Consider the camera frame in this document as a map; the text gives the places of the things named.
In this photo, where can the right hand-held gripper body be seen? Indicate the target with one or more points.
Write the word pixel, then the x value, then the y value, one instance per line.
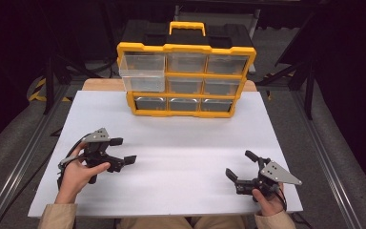
pixel 276 175

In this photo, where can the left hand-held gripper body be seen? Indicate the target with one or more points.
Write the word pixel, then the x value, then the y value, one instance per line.
pixel 97 149

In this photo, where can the clear plastic drawer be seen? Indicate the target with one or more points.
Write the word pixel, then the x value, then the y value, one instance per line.
pixel 143 74

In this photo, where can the yellow and black organizer cabinet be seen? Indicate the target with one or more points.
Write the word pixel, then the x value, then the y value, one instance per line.
pixel 187 47

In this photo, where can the person's right hand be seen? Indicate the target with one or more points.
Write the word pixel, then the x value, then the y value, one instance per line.
pixel 271 206

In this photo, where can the person's left hand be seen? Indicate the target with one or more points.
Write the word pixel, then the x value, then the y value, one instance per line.
pixel 74 178

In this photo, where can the person's right leg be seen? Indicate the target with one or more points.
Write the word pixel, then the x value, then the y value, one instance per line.
pixel 219 223

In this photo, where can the person's leg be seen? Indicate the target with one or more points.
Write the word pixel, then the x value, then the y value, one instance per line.
pixel 219 223
pixel 152 223

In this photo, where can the white foam board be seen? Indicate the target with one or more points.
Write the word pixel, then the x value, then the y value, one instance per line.
pixel 171 187

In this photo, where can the person's left leg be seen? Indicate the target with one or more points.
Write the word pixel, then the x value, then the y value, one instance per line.
pixel 152 223

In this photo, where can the black metal stand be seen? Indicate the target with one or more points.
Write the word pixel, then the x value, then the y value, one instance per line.
pixel 309 86
pixel 49 86

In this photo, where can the yellow and black floor tape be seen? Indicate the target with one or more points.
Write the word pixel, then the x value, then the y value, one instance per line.
pixel 38 92

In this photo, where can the set of small closed bins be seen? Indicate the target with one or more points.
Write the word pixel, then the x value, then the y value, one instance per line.
pixel 186 62

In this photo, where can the aluminium floor rail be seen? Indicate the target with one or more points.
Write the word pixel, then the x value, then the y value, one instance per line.
pixel 16 171
pixel 327 159

